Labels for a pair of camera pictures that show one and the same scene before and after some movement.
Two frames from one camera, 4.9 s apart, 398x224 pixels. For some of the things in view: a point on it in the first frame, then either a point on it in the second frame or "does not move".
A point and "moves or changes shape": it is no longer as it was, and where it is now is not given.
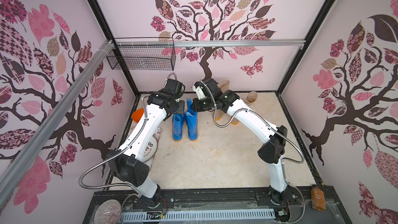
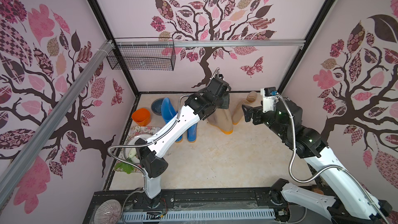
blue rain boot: x=178 y=121 moves or changes shape
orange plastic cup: x=137 y=114 does not move
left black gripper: x=181 y=110 → x=224 y=104
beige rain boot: x=251 y=97 does not move
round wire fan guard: x=109 y=211 does not move
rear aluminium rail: x=209 y=42 does not move
